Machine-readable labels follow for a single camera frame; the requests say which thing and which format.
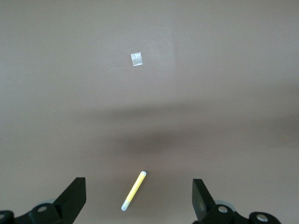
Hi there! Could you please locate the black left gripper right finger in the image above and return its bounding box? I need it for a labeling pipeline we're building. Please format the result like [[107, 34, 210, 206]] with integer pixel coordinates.
[[192, 178, 280, 224]]

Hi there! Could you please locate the clear tape piece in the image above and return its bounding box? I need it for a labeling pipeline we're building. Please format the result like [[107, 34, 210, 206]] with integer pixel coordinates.
[[130, 51, 143, 67]]

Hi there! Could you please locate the yellow marker pen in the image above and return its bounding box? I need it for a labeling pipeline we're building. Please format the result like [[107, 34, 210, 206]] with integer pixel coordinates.
[[121, 170, 148, 212]]

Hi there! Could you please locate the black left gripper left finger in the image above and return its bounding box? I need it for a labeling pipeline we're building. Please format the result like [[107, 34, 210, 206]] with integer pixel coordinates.
[[0, 176, 87, 224]]

